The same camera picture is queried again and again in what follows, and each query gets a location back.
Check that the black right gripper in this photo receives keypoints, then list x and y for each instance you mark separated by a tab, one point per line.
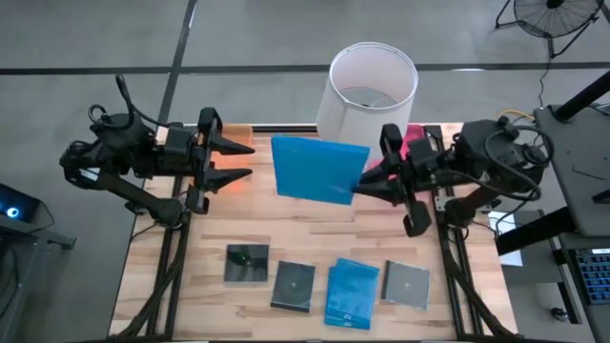
421	181

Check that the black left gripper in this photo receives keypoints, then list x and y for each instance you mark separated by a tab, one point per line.
190	164

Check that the orange translucent plastic bin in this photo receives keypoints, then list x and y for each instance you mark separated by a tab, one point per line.
238	161

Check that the pink translucent plastic bin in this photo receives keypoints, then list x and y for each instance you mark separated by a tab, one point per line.
414	133

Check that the glossy black jewel case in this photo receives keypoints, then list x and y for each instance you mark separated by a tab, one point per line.
238	267

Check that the matte black jewel case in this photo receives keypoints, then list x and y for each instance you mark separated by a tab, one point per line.
293	286

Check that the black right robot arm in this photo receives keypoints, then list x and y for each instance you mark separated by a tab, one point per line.
486	143

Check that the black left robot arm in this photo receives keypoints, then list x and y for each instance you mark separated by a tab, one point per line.
114	143

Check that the grey jewel case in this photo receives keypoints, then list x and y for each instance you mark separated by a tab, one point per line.
407	286

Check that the white shade table lamp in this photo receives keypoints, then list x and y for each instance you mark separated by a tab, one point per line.
352	124

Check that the white paper sheet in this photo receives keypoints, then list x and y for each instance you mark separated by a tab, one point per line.
512	258

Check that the black side desk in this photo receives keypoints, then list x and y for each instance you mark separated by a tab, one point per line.
534	233

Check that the grey metal cart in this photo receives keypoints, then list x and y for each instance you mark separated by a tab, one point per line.
581	167

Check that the black stand pole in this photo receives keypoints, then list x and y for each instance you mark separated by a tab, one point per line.
583	97

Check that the grey metal shelf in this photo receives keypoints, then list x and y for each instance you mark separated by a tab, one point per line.
28	231

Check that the small black caster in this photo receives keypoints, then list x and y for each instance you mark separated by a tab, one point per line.
558	313

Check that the black device blue light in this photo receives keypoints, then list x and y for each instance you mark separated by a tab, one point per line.
14	209

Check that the backlit computer keyboard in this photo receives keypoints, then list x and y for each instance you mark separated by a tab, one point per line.
595	276

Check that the black floor fan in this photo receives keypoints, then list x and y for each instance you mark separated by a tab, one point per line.
553	19

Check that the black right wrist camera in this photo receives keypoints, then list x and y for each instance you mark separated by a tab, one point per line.
421	151

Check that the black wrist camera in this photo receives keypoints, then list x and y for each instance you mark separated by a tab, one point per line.
421	151
178	140

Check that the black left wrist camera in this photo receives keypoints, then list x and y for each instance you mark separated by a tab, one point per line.
178	140

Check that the black aluminium table frame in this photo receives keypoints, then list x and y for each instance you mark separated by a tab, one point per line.
286	128

